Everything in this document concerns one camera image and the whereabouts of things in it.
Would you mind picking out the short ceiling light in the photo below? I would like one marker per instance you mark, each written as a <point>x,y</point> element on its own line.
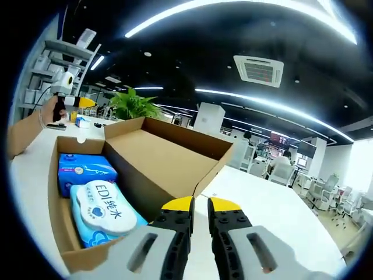
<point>97,62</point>

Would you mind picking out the yellow jar with red lid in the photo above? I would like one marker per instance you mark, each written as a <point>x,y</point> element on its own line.
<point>73,116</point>

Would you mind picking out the white ribbed box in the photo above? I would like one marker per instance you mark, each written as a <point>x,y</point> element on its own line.
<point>86,38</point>

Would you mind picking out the thin ceiling light strip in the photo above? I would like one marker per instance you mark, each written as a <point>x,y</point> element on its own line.
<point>277,109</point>

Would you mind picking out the brown cardboard shoe box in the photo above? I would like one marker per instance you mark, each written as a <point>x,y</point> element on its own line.
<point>163,163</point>

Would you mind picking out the light blue wet wipes pack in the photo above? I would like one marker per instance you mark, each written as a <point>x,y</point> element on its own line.
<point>105,210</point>

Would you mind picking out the white pillar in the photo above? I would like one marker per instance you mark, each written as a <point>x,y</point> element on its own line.
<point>209,118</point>

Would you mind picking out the red wall display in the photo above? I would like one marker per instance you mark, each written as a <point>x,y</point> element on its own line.
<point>279,139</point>

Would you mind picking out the row of white office chairs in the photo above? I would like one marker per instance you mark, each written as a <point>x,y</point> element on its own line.
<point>335,195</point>

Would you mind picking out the ceiling air conditioner vent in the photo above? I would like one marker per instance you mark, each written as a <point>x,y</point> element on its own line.
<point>258,71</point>

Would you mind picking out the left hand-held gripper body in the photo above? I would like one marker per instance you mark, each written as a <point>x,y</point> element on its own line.
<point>62,83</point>

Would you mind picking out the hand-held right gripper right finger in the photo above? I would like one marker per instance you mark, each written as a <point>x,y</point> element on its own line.
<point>250,256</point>

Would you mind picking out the long ceiling light strip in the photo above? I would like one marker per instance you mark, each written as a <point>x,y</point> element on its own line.
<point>175,11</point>

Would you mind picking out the green potted plant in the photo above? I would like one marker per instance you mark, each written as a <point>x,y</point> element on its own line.
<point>134,105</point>

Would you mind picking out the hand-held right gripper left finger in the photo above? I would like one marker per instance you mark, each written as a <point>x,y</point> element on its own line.
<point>140,256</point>

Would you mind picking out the small black object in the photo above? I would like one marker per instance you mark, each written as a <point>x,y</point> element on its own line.
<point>98,125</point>

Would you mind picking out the blue soft tissue pack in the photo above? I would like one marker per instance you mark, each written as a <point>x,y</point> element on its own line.
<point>87,170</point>

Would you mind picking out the small blue tissue box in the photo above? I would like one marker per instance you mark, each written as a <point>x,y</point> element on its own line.
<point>83,122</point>

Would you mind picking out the person's left hand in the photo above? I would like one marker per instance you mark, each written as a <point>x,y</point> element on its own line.
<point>48,112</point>

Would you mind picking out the grey storage shelf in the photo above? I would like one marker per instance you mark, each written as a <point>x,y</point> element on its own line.
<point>49,64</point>

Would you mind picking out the flat black device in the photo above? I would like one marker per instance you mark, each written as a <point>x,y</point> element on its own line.
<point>56,126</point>

